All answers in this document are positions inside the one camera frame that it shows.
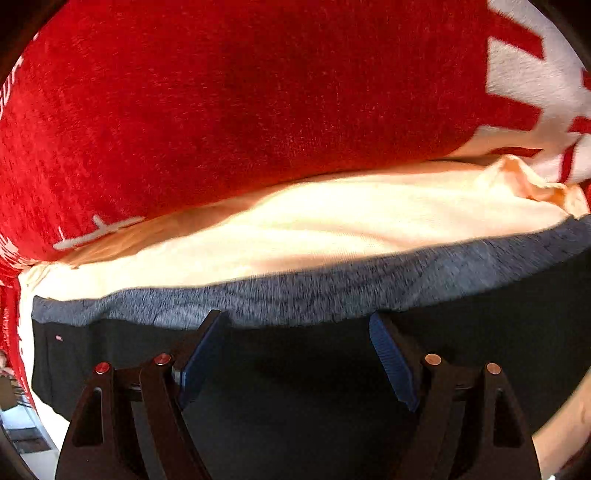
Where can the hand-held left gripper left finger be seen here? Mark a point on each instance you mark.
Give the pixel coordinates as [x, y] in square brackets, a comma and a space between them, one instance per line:
[203, 350]

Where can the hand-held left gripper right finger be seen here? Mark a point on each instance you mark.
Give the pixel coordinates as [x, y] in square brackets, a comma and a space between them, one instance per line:
[392, 355]

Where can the black pants with grey waistband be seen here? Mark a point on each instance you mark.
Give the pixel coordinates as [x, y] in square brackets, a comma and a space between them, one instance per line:
[295, 369]

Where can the cream bed sheet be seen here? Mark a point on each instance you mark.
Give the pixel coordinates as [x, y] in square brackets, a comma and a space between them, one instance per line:
[295, 230]

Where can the red blanket with white print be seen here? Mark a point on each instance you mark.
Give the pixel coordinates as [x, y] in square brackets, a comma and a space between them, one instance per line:
[240, 115]

